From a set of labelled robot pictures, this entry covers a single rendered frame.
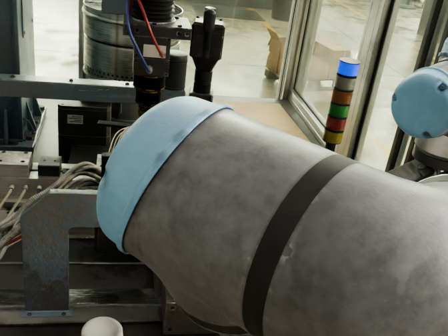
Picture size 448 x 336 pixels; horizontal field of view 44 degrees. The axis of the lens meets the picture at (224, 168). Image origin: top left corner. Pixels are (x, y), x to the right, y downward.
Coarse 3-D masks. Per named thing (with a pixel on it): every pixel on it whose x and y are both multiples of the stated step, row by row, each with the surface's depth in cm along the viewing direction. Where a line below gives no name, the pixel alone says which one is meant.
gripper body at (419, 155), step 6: (414, 150) 76; (414, 156) 75; (420, 156) 74; (426, 156) 73; (420, 162) 74; (426, 162) 73; (432, 162) 73; (438, 162) 72; (444, 162) 72; (438, 168) 73; (444, 168) 73; (438, 174) 75
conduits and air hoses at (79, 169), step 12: (72, 168) 111; (84, 168) 109; (96, 168) 111; (60, 180) 106; (84, 180) 104; (96, 180) 111; (24, 192) 115; (0, 204) 112; (24, 204) 101; (12, 216) 108; (0, 228) 99; (12, 228) 99; (0, 240) 94; (12, 240) 98; (0, 252) 98
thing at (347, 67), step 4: (340, 60) 118; (344, 60) 118; (348, 60) 119; (352, 60) 119; (356, 60) 120; (340, 64) 118; (344, 64) 117; (348, 64) 117; (352, 64) 117; (356, 64) 117; (340, 68) 118; (344, 68) 118; (348, 68) 117; (352, 68) 117; (356, 68) 118; (340, 72) 119; (344, 72) 118; (348, 72) 118; (352, 72) 118; (356, 72) 118; (348, 76) 118; (352, 76) 118; (356, 76) 119
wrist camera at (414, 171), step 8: (416, 160) 77; (400, 168) 77; (408, 168) 77; (416, 168) 76; (424, 168) 75; (432, 168) 75; (400, 176) 76; (408, 176) 75; (416, 176) 75; (424, 176) 74; (432, 176) 74
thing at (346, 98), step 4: (336, 92) 120; (340, 92) 120; (344, 92) 120; (348, 92) 120; (352, 92) 120; (332, 96) 122; (336, 96) 121; (340, 96) 120; (344, 96) 120; (348, 96) 120; (332, 100) 122; (336, 100) 121; (340, 100) 121; (344, 100) 120; (348, 100) 121; (340, 104) 121; (344, 104) 121; (348, 104) 121
